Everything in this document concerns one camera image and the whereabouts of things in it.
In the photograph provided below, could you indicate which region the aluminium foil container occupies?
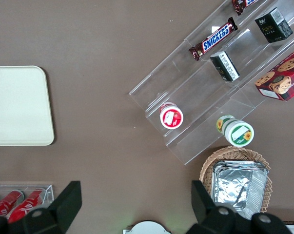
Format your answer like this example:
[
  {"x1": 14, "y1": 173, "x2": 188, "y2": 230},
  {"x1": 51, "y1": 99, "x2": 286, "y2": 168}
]
[{"x1": 211, "y1": 159, "x2": 270, "y2": 221}]

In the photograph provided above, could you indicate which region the red lid yogurt cup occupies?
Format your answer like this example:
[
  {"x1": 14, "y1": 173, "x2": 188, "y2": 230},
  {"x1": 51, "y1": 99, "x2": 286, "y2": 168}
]
[{"x1": 158, "y1": 101, "x2": 184, "y2": 130}]

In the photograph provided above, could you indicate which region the red plaid cookie box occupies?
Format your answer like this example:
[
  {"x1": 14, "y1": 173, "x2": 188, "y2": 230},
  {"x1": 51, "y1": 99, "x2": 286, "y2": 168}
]
[{"x1": 254, "y1": 45, "x2": 294, "y2": 102}]

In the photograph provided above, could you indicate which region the green lid sunflower cup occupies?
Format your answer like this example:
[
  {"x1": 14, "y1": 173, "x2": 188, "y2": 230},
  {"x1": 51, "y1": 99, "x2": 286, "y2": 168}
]
[{"x1": 216, "y1": 114, "x2": 255, "y2": 147}]

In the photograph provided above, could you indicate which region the clear acrylic bottle rack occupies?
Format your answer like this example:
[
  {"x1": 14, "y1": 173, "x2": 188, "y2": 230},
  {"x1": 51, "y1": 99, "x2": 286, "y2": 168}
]
[{"x1": 0, "y1": 184, "x2": 54, "y2": 215}]

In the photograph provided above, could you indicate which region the clear acrylic stepped shelf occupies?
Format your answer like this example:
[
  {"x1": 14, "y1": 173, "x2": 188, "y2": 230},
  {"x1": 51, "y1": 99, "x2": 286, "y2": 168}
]
[{"x1": 128, "y1": 0, "x2": 294, "y2": 166}]

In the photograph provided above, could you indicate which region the small black carton box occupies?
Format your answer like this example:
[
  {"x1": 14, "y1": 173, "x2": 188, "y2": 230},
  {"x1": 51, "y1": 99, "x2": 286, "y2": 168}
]
[
  {"x1": 254, "y1": 6, "x2": 294, "y2": 44},
  {"x1": 209, "y1": 50, "x2": 241, "y2": 82}
]

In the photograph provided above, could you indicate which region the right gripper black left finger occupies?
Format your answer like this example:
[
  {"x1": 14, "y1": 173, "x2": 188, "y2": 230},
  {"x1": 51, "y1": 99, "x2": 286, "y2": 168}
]
[{"x1": 0, "y1": 180, "x2": 82, "y2": 234}]

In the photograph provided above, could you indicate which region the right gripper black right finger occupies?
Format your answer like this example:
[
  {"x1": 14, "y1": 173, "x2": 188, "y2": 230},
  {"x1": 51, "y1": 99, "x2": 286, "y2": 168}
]
[{"x1": 187, "y1": 180, "x2": 290, "y2": 234}]

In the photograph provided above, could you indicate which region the light wicker basket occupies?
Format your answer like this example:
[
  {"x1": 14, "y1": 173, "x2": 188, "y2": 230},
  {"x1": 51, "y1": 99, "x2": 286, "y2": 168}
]
[{"x1": 199, "y1": 145, "x2": 274, "y2": 221}]

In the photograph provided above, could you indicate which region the red cola bottle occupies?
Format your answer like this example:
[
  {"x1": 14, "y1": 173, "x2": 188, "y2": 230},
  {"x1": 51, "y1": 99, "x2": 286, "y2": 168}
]
[
  {"x1": 0, "y1": 190, "x2": 25, "y2": 219},
  {"x1": 9, "y1": 187, "x2": 46, "y2": 224}
]

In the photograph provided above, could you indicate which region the cream plastic serving tray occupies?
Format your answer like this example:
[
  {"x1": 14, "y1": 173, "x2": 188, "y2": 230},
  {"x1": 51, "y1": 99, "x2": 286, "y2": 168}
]
[{"x1": 0, "y1": 65, "x2": 55, "y2": 147}]

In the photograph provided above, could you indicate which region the Snickers chocolate bar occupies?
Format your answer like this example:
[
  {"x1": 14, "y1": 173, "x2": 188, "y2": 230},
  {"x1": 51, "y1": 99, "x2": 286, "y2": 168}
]
[
  {"x1": 231, "y1": 0, "x2": 262, "y2": 17},
  {"x1": 188, "y1": 16, "x2": 239, "y2": 61}
]

